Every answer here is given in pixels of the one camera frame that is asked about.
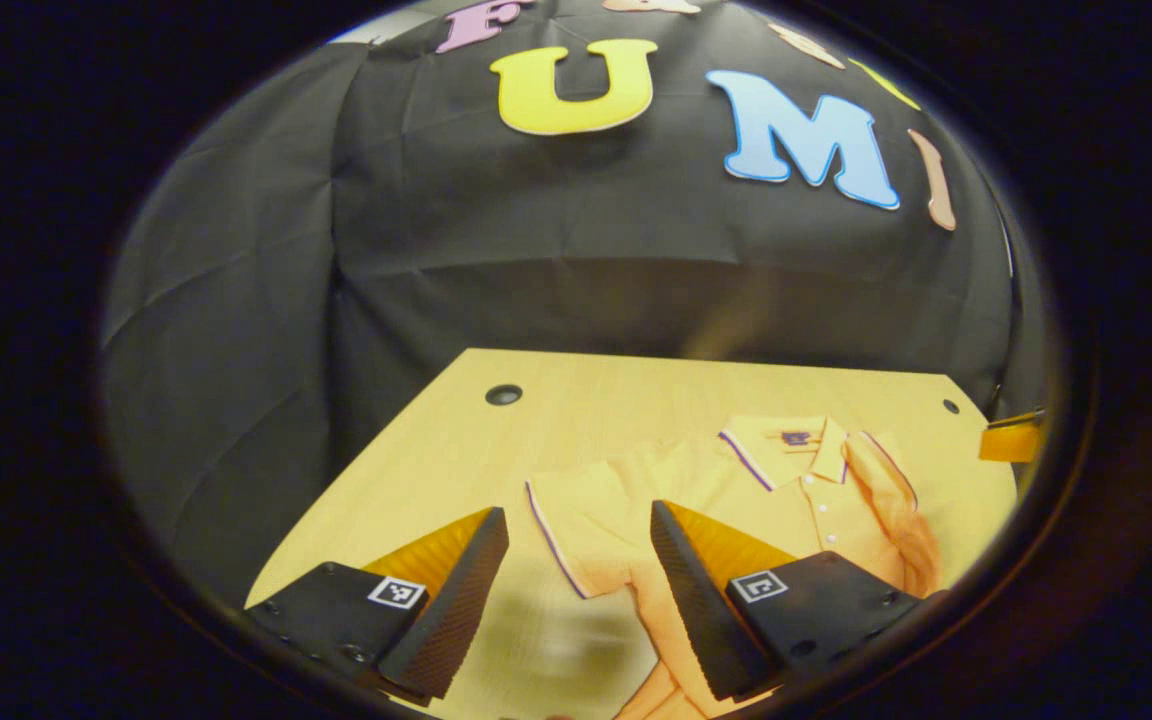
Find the orange T-shirt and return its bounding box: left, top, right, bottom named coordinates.
left=524, top=412, right=942, bottom=720

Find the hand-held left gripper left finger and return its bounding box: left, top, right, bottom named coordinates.
left=244, top=505, right=511, bottom=703

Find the black backdrop cloth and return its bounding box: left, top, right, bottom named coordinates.
left=101, top=0, right=1057, bottom=611

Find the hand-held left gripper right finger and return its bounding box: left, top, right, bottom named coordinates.
left=648, top=499, right=949, bottom=703

